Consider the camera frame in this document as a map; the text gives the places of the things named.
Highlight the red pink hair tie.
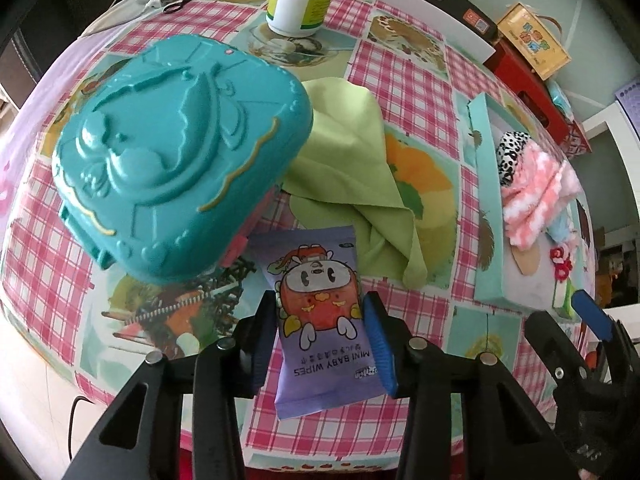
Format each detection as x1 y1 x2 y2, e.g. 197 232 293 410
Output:
548 244 576 283

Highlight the purple baby wipes pack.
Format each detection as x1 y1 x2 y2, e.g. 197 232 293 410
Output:
248 226 383 419

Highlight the black hair clip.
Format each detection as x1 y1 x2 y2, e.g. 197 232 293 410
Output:
163 0 193 14

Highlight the black white spotted scrunchie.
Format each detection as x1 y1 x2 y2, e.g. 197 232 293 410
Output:
496 131 530 188

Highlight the pink white zigzag towel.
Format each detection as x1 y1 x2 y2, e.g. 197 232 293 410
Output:
500 139 582 249

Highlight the patterned tablecloth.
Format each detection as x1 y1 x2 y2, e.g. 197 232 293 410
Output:
0 0 601 474

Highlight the teal rimmed white tray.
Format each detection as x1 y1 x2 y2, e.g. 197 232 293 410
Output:
468 93 594 321

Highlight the purple perforated basket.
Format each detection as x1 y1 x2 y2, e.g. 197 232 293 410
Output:
614 77 640 136

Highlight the blue face mask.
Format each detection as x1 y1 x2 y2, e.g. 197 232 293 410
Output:
546 207 575 245

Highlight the teal plastic toy case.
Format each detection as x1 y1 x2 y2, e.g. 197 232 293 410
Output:
52 35 314 284

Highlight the red gift box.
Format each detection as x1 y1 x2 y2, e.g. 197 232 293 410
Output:
485 39 570 145

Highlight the blue wet wipes pack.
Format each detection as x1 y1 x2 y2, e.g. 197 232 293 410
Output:
544 79 575 124

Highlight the white shelf frame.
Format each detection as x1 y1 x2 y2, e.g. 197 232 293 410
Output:
572 102 639 240

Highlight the green microfiber cloth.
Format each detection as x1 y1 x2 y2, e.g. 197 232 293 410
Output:
283 77 428 289

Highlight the green tissue pack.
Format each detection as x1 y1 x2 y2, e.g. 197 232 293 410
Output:
552 278 577 321

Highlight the red patterned box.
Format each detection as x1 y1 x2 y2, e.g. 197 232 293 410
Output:
560 119 592 159

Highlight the yellow handled gift box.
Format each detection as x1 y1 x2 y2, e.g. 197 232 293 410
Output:
497 2 572 80

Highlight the beige egg sponge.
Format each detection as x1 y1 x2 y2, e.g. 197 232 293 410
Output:
511 242 541 276

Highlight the black rectangular box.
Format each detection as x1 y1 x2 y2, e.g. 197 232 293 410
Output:
424 0 498 44

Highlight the white board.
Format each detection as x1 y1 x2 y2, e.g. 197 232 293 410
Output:
382 0 495 64

